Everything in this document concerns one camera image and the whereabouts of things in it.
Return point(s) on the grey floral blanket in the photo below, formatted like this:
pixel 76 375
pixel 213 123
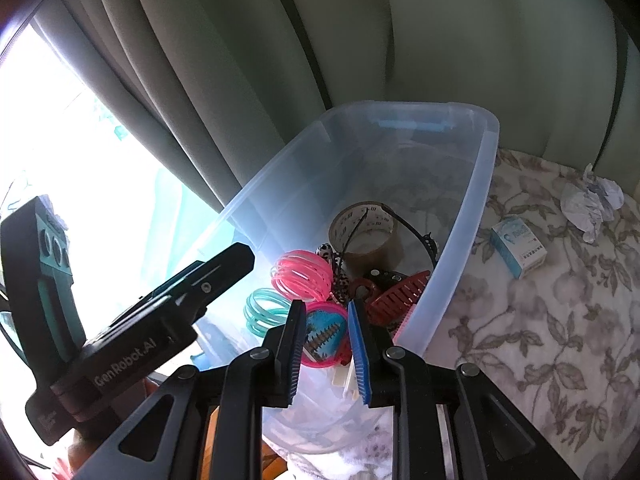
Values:
pixel 525 310

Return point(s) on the pink round pocket mirror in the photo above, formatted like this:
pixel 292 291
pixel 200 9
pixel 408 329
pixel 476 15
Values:
pixel 325 330

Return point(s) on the crumpled white tissue paper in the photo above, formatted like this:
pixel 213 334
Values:
pixel 590 200

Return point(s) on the clear plastic storage bin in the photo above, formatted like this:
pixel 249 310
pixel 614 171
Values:
pixel 450 260

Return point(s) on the brown packing tape roll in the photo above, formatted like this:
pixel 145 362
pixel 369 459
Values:
pixel 380 255

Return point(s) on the black headband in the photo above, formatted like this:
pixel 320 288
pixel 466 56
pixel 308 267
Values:
pixel 425 240

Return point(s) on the small blue white box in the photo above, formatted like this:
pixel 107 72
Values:
pixel 517 245

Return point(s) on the black white spotted scrunchie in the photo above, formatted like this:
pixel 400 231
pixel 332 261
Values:
pixel 340 280

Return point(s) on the green curtain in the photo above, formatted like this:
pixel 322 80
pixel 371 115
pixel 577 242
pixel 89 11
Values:
pixel 350 35

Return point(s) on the teal plastic spring toy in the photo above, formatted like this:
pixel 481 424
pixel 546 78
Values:
pixel 260 310

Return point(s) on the cream square hair clip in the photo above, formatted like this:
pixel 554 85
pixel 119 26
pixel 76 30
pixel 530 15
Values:
pixel 345 377

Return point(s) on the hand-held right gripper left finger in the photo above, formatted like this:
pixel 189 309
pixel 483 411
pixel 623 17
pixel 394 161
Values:
pixel 295 355

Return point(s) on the black hair clip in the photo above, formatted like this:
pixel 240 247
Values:
pixel 385 276

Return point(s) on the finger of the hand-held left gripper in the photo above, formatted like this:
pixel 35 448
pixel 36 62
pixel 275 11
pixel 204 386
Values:
pixel 220 270

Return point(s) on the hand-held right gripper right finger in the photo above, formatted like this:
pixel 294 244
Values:
pixel 360 355

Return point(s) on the pink plastic spring toy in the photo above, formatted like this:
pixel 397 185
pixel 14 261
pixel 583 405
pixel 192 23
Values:
pixel 300 260

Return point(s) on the brown hair claw clip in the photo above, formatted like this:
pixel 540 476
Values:
pixel 395 300

